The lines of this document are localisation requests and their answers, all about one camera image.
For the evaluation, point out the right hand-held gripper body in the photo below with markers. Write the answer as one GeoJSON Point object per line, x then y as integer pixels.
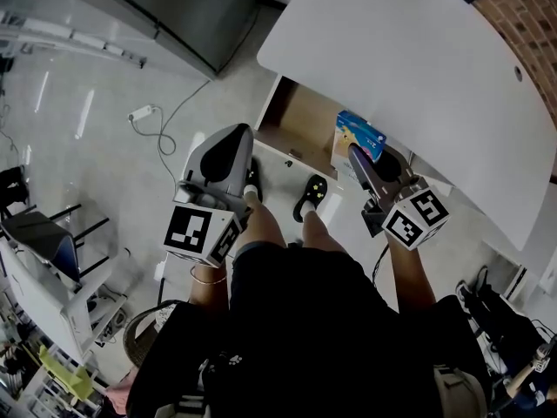
{"type": "Point", "coordinates": [413, 220]}

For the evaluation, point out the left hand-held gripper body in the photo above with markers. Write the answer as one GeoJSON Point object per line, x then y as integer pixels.
{"type": "Point", "coordinates": [226, 177]}

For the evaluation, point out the white wooden drawer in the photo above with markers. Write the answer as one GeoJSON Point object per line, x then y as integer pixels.
{"type": "Point", "coordinates": [300, 120]}

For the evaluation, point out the small blue box item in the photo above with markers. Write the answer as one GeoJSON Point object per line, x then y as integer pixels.
{"type": "Point", "coordinates": [354, 131]}

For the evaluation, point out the person's left forearm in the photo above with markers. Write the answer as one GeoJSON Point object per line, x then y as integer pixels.
{"type": "Point", "coordinates": [209, 294]}

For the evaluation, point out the person's right forearm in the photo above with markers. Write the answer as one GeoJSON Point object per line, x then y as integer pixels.
{"type": "Point", "coordinates": [411, 277]}

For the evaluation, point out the yellow-green plastic item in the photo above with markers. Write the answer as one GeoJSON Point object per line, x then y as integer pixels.
{"type": "Point", "coordinates": [65, 375]}

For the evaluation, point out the black slipper with yellow charms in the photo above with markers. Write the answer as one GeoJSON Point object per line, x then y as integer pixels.
{"type": "Point", "coordinates": [256, 177]}
{"type": "Point", "coordinates": [311, 192]}

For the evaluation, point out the person's left leg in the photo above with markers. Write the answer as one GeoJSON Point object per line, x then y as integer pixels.
{"type": "Point", "coordinates": [263, 224]}

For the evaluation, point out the person's leg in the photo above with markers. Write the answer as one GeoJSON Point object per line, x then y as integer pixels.
{"type": "Point", "coordinates": [320, 233]}
{"type": "Point", "coordinates": [263, 224]}

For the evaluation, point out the person's right leg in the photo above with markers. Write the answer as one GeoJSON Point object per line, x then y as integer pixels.
{"type": "Point", "coordinates": [320, 233]}

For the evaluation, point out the white power strip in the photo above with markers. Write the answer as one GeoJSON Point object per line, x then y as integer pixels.
{"type": "Point", "coordinates": [141, 113]}

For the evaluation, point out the person's black clothing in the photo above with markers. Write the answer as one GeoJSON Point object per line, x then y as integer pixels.
{"type": "Point", "coordinates": [304, 342]}

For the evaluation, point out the grey metal cabinet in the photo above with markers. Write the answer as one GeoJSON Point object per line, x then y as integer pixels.
{"type": "Point", "coordinates": [191, 11]}

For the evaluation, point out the beige bag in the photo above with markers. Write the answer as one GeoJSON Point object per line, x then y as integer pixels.
{"type": "Point", "coordinates": [461, 390]}

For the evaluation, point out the woven wicker basket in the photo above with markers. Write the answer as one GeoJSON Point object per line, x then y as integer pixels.
{"type": "Point", "coordinates": [137, 333]}

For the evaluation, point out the black chair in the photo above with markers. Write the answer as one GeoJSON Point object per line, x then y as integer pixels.
{"type": "Point", "coordinates": [48, 237]}

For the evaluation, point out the white machine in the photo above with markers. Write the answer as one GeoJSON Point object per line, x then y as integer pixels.
{"type": "Point", "coordinates": [39, 303]}

